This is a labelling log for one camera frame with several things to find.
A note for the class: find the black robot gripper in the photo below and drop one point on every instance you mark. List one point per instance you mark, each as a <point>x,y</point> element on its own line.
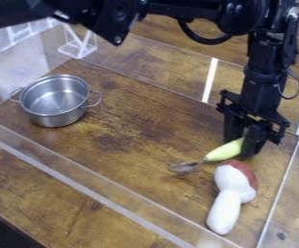
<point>249,110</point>

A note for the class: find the plush mushroom toy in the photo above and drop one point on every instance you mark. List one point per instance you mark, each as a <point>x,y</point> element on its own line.
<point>236,182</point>

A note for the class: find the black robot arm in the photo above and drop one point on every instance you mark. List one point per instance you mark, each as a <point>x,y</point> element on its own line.
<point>268,22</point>

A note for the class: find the clear acrylic right barrier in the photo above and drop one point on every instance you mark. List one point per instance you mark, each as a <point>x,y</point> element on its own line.
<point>280,232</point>

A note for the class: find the clear acrylic barrier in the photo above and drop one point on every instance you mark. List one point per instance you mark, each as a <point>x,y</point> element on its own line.
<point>151,215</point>
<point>280,232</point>

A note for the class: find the small stainless steel pot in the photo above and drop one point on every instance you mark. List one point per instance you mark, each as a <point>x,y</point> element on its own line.
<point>56,99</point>

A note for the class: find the clear acrylic triangle stand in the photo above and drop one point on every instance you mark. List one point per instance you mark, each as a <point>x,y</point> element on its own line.
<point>77,47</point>

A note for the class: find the clear acrylic front barrier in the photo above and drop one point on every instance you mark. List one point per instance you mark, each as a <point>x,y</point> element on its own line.
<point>151,215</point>

